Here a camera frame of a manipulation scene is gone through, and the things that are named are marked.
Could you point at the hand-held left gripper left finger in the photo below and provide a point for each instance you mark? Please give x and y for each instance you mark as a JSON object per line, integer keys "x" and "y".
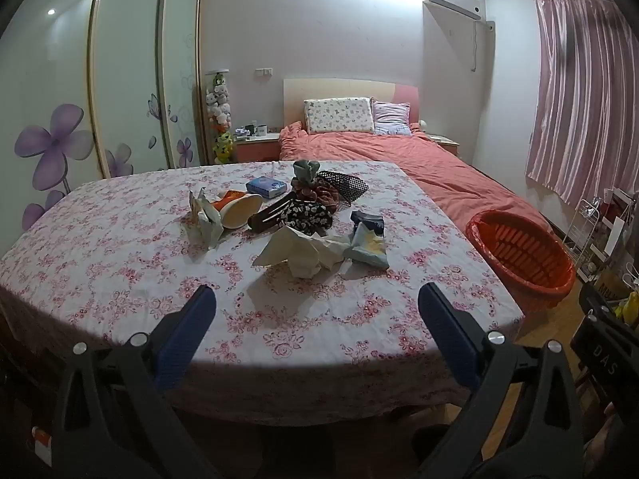
{"x": 184, "y": 329}

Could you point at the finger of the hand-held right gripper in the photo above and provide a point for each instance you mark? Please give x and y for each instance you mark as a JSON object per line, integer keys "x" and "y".
{"x": 609, "y": 312}
{"x": 599, "y": 359}

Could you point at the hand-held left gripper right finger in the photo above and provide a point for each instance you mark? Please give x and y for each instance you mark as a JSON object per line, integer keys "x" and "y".
{"x": 449, "y": 339}

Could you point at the orange plastic basket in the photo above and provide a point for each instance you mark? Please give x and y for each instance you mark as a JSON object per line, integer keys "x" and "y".
{"x": 519, "y": 279}

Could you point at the white paper bag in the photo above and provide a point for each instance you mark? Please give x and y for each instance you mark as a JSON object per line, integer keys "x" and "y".
{"x": 207, "y": 219}

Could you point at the light blue yellow sock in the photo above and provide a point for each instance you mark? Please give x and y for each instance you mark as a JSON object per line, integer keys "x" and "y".
{"x": 369, "y": 249}

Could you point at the orange paper cup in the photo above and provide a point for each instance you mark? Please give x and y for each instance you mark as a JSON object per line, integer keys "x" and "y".
{"x": 239, "y": 209}

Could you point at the white tissue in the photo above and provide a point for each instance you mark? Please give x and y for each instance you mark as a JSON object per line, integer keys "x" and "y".
{"x": 294, "y": 252}

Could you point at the dark brown hair clip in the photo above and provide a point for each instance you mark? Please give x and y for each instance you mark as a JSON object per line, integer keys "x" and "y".
{"x": 264, "y": 219}

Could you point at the dark blue packet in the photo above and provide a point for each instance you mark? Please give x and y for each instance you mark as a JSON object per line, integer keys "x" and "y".
{"x": 369, "y": 220}

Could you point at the blue tissue pack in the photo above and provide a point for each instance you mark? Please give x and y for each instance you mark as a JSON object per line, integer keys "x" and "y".
{"x": 267, "y": 187}

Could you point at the black floral scrunchie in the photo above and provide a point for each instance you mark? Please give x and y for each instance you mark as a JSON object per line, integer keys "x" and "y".
{"x": 307, "y": 214}

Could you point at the black hair brush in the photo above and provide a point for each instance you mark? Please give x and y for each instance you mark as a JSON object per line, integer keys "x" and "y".
{"x": 349, "y": 184}

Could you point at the brown plaid scrunchie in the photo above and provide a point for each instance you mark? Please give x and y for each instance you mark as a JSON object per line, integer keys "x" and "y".
{"x": 319, "y": 194}

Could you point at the grey-green sock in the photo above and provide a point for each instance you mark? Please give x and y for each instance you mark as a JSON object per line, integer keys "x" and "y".
{"x": 305, "y": 169}

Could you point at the yellow object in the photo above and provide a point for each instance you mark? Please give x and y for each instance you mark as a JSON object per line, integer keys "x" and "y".
{"x": 630, "y": 304}

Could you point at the cluttered white shelf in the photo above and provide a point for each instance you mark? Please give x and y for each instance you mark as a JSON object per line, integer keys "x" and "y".
{"x": 611, "y": 229}

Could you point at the pink floral tablecloth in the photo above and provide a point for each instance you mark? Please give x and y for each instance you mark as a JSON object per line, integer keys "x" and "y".
{"x": 125, "y": 239}

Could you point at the bed with orange duvet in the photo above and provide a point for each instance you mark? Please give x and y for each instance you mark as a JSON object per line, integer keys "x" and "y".
{"x": 399, "y": 159}

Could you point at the pink white nightstand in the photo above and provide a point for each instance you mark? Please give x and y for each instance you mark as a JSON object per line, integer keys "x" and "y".
{"x": 447, "y": 142}
{"x": 254, "y": 149}

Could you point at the white mug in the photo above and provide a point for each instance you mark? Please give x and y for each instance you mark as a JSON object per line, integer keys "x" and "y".
{"x": 261, "y": 130}

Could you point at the pink striped curtain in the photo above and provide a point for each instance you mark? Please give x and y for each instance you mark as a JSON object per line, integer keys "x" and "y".
{"x": 579, "y": 100}

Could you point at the plush toy display tube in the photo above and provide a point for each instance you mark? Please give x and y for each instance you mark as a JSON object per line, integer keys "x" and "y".
{"x": 219, "y": 105}

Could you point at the pink striped pillow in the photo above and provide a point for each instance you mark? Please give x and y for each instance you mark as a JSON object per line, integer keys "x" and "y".
{"x": 392, "y": 117}

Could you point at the white floral pillow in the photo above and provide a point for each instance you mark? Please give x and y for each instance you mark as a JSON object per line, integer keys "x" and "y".
{"x": 339, "y": 114}

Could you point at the cream pink headboard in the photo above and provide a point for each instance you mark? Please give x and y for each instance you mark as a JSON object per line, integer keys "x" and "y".
{"x": 339, "y": 89}

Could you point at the wardrobe with purple flowers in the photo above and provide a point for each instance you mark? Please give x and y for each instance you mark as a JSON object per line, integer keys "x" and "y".
{"x": 125, "y": 60}

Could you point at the white air conditioner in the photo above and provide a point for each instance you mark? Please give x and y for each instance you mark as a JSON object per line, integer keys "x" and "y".
{"x": 457, "y": 2}

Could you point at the white wall socket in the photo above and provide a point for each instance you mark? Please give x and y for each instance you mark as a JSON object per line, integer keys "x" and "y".
{"x": 263, "y": 71}

